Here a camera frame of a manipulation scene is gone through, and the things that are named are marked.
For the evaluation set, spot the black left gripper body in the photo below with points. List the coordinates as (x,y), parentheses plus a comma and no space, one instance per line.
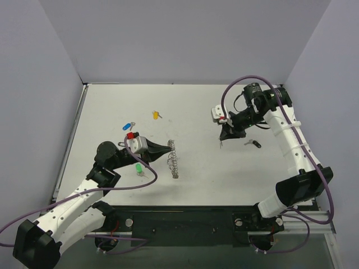
(148,151)

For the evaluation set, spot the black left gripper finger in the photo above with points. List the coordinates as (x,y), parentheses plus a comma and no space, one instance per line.
(154,148)
(150,157)

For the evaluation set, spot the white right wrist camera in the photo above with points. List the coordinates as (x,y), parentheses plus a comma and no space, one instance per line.
(221,116)

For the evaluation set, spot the metal key ring disc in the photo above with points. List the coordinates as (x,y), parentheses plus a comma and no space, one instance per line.
(172,160)

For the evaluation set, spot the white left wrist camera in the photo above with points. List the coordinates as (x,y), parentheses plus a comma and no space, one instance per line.
(138,144)

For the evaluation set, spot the silver key with black tag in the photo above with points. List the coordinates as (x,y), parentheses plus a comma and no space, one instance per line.
(254,142)

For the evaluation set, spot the key with blue tag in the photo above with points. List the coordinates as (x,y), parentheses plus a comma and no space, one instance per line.
(128,126)

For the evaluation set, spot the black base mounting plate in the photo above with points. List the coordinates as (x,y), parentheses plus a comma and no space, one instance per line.
(193,226)

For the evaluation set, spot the key with green tag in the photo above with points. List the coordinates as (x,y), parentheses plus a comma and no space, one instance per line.
(139,171)

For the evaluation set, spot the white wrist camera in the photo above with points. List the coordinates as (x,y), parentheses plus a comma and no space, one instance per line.
(138,144)
(221,116)

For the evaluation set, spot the aluminium front frame rail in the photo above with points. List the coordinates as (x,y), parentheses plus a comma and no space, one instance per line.
(305,224)

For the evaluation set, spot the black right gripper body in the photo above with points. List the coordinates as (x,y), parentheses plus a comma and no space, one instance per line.
(233,128)

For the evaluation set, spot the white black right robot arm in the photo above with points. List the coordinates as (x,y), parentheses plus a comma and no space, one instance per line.
(307,177)

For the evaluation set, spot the key with yellow tag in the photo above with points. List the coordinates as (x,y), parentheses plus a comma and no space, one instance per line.
(156,115)

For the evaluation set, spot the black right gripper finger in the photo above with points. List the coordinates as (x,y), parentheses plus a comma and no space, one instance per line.
(237,134)
(226,132)

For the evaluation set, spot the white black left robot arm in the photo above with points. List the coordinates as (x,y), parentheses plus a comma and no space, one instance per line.
(40,243)

